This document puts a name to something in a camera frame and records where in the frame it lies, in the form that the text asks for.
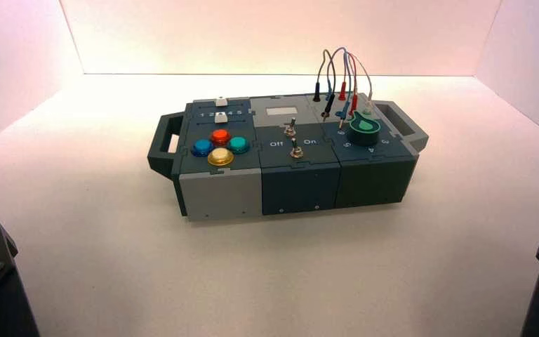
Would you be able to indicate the dark green rotary knob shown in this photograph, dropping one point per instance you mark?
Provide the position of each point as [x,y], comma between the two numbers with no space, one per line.
[365,135]

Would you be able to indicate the green round push button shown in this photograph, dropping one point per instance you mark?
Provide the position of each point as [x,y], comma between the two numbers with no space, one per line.
[239,145]

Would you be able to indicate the yellow round push button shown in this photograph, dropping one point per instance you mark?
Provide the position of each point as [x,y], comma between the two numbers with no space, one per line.
[220,156]

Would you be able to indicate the grey teal modular control box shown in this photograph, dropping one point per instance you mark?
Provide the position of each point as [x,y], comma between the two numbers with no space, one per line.
[220,195]

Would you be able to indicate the small grey display window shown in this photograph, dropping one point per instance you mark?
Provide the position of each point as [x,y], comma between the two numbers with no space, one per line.
[282,112]

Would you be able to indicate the red round push button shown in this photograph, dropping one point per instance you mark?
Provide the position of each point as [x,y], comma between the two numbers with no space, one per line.
[220,136]

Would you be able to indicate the white slider cap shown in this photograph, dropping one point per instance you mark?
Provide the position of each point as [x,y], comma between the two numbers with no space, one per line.
[221,118]
[222,102]

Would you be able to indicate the blue round push button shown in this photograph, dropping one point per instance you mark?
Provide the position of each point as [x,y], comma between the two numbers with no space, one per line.
[202,148]

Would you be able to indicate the metal toggle switch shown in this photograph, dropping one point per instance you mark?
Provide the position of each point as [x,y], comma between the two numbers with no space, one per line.
[296,150]
[290,129]

